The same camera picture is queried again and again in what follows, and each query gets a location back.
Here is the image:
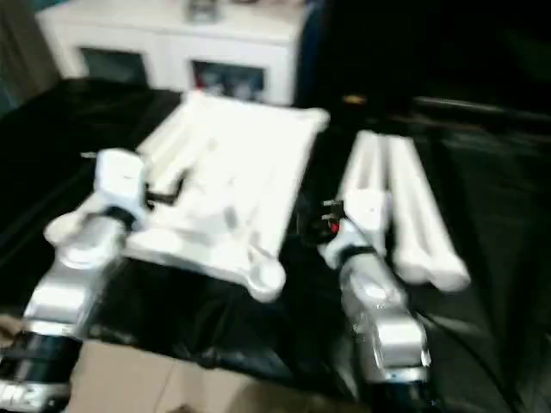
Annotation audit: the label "white plastic table top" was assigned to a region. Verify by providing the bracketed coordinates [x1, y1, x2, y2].
[42, 89, 332, 303]

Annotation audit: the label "white plastic table leg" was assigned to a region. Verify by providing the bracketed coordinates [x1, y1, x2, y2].
[399, 138, 471, 291]
[337, 131, 376, 204]
[386, 137, 436, 281]
[361, 133, 395, 195]

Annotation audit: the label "black mat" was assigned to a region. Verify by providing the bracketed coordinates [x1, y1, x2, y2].
[0, 77, 551, 413]

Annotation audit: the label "white glass-door cabinet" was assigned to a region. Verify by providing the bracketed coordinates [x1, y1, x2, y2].
[36, 0, 310, 108]

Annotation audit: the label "black panel with blue edge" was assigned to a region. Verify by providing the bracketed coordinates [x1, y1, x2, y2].
[300, 0, 345, 108]

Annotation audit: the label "black flat screen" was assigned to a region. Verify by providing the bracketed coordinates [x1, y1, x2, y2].
[412, 95, 551, 126]

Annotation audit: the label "black and white bundle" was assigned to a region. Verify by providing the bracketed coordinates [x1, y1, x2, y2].
[184, 0, 230, 21]

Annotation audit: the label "grey curtain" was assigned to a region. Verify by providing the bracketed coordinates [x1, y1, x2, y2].
[0, 0, 60, 118]

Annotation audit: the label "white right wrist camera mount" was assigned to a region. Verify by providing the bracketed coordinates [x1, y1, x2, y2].
[343, 188, 393, 243]

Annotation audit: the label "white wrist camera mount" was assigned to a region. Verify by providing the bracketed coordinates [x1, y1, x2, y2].
[343, 188, 393, 243]
[93, 148, 151, 217]

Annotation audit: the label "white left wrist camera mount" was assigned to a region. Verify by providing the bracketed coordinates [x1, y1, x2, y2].
[93, 148, 151, 217]

